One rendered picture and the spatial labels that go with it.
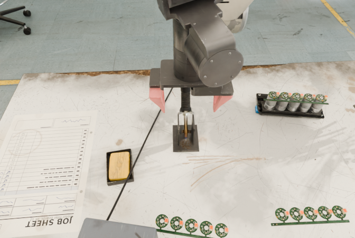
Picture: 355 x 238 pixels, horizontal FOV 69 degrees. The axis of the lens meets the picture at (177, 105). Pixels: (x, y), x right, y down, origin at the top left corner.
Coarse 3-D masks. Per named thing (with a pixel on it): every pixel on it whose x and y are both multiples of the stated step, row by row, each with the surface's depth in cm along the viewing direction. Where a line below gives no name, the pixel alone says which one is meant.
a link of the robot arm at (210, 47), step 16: (160, 0) 32; (208, 0) 33; (176, 16) 33; (192, 16) 32; (208, 16) 31; (192, 32) 31; (208, 32) 29; (224, 32) 29; (192, 48) 32; (208, 48) 28; (224, 48) 29; (192, 64) 33; (208, 64) 30; (224, 64) 31; (240, 64) 32; (208, 80) 32; (224, 80) 33
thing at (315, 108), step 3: (315, 99) 62; (324, 102) 62; (312, 105) 64; (315, 105) 63; (318, 105) 62; (321, 105) 62; (312, 108) 64; (315, 108) 64; (318, 108) 63; (321, 108) 64; (312, 111) 65; (315, 111) 64; (318, 111) 64
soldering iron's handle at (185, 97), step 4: (184, 88) 56; (188, 88) 56; (184, 92) 56; (188, 92) 56; (184, 96) 56; (188, 96) 56; (184, 100) 56; (188, 100) 56; (184, 104) 57; (188, 104) 57; (180, 108) 57; (184, 108) 57; (188, 108) 57
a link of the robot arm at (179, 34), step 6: (174, 18) 35; (174, 24) 36; (180, 24) 34; (174, 30) 36; (180, 30) 35; (186, 30) 35; (174, 36) 37; (180, 36) 36; (186, 36) 35; (174, 42) 38; (180, 42) 37; (180, 48) 37
